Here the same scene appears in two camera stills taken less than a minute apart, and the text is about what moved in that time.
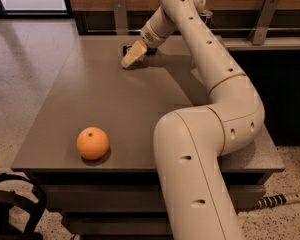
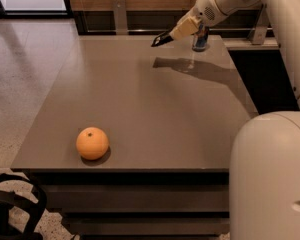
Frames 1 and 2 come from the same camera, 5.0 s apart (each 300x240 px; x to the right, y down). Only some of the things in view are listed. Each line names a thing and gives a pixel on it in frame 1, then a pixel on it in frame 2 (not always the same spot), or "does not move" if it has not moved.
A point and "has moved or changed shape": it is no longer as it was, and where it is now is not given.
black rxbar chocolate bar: (149, 51) has moved or changed shape
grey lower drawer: (118, 225) does not move
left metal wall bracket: (121, 18) does not move
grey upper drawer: (135, 196) does not move
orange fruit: (92, 143) does not move
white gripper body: (152, 37) -> (206, 11)
